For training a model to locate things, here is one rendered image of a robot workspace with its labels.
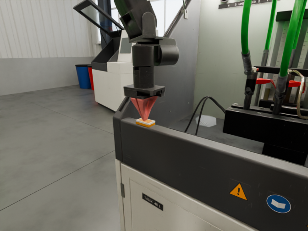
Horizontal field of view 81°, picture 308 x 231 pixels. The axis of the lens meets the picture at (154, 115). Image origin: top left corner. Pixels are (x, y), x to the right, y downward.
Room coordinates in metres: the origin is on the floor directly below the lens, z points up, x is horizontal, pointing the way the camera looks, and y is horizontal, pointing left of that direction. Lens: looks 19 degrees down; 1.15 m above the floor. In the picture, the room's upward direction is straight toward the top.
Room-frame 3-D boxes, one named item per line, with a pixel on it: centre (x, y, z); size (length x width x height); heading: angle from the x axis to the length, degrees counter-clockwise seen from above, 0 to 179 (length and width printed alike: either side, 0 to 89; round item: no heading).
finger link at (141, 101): (0.50, 0.04, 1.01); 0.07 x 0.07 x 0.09; 53
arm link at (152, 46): (0.50, 0.02, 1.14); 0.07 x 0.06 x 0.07; 123
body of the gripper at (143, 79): (0.49, 0.03, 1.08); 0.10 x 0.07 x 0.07; 53
